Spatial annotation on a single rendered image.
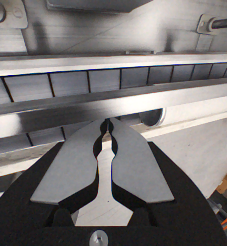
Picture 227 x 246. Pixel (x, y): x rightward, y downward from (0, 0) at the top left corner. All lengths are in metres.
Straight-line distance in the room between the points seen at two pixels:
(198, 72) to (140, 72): 0.10
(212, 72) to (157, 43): 0.10
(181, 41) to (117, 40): 0.11
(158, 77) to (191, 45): 0.12
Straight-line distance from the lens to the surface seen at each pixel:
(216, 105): 0.21
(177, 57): 0.20
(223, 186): 4.13
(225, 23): 0.29
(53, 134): 0.17
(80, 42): 0.19
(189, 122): 0.21
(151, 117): 0.17
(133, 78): 0.17
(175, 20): 0.26
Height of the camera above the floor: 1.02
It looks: 52 degrees down
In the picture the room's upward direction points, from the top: 145 degrees clockwise
